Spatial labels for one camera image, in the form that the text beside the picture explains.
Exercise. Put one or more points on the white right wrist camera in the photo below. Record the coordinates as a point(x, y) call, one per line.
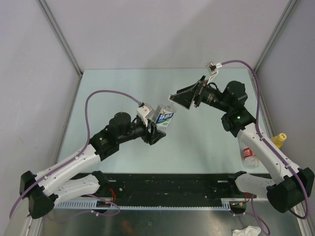
point(213, 69)

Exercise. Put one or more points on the red label water bottle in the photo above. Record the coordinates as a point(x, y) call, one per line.
point(249, 159)

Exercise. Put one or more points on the left aluminium frame post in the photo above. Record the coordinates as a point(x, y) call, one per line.
point(48, 14)

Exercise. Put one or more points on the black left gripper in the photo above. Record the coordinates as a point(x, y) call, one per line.
point(155, 135)

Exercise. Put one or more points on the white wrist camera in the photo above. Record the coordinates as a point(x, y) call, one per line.
point(213, 69)
point(145, 112)

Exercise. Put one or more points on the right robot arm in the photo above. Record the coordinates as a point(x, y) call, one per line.
point(289, 184)

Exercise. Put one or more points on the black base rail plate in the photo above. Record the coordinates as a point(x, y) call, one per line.
point(171, 190)

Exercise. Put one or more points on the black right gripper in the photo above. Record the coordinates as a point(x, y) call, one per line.
point(185, 96)

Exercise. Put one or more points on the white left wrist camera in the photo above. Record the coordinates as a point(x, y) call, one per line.
point(145, 112)

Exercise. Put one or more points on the yellow juice bottle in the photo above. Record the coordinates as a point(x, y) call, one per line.
point(279, 140)

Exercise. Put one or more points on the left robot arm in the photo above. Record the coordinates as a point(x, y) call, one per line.
point(55, 185)

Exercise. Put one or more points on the aluminium frame post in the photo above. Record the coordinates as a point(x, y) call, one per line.
point(276, 33)
point(48, 14)

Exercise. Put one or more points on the blue white label water bottle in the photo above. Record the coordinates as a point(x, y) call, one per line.
point(165, 113)

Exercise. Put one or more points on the crumpled white tissue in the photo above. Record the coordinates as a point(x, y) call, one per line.
point(247, 231)

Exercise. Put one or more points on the right aluminium frame post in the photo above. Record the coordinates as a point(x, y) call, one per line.
point(276, 33)

